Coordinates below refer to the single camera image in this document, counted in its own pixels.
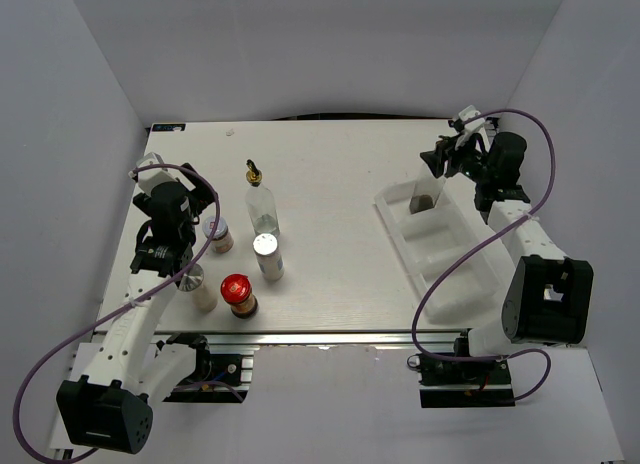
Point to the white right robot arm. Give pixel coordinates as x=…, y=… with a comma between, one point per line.
x=548, y=299

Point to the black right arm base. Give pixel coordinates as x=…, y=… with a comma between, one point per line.
x=457, y=385

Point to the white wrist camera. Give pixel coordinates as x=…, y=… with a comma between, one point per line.
x=147, y=180
x=466, y=123

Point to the red cap sauce jar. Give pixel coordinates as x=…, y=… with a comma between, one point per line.
x=237, y=292

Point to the clear round glass oil bottle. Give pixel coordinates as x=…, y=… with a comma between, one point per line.
x=260, y=203

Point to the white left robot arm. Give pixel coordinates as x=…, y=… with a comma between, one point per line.
x=110, y=406

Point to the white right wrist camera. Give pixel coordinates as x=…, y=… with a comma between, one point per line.
x=466, y=123

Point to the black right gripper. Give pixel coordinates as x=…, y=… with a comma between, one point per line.
x=463, y=143

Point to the blue sticker on left corner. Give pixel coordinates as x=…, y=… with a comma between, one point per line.
x=168, y=127

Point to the aluminium table front rail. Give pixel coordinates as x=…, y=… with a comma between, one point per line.
x=309, y=338

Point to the silver cone cap grinder bottle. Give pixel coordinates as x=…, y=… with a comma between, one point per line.
x=195, y=286

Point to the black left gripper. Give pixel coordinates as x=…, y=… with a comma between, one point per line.
x=200, y=195

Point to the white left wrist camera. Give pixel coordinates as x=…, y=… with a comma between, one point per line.
x=147, y=180

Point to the square glass bottle gold spout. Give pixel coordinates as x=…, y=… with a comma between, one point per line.
x=426, y=191

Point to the small jar with white lid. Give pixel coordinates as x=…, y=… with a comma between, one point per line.
x=222, y=240

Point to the white plastic organizer tray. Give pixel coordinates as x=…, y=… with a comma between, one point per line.
x=429, y=242

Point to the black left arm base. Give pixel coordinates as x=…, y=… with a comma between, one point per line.
x=216, y=378

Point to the silver lid shaker bottle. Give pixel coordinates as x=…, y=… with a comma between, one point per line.
x=268, y=256

